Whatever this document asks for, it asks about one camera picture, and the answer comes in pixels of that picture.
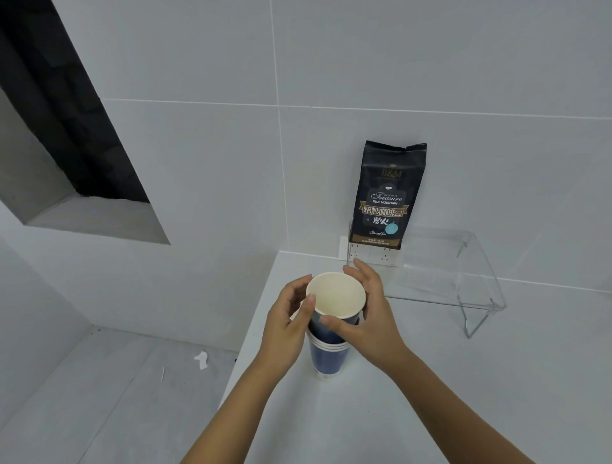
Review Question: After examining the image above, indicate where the blue paper cup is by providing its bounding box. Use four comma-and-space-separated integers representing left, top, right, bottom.
305, 272, 367, 343

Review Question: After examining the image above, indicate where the person's left hand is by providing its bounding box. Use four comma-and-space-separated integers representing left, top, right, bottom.
259, 275, 317, 379

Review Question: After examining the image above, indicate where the stack of blue paper cups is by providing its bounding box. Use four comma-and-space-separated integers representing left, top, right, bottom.
306, 317, 353, 381

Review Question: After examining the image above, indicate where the person's left forearm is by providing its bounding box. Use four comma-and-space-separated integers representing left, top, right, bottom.
179, 356, 290, 464

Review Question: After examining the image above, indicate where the person's right hand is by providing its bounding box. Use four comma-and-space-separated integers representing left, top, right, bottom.
319, 260, 413, 374

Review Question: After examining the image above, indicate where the white wall socket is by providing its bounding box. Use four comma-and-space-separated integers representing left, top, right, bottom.
339, 235, 400, 268

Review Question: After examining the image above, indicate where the clear acrylic stand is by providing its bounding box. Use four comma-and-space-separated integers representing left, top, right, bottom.
346, 220, 507, 339

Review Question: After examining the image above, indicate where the person's right forearm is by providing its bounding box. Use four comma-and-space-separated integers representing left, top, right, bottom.
370, 349, 521, 464

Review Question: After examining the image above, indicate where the black coffee bean bag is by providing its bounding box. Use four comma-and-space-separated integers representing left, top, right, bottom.
350, 140, 427, 251

